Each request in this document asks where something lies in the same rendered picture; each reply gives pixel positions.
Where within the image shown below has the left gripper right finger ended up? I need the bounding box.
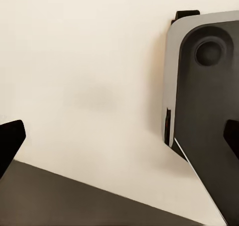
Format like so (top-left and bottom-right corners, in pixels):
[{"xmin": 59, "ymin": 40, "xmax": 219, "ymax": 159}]
[{"xmin": 223, "ymin": 119, "xmax": 239, "ymax": 160}]

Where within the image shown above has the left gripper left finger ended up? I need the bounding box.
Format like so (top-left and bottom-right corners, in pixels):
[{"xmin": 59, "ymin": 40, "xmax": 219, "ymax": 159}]
[{"xmin": 0, "ymin": 119, "xmax": 26, "ymax": 179}]

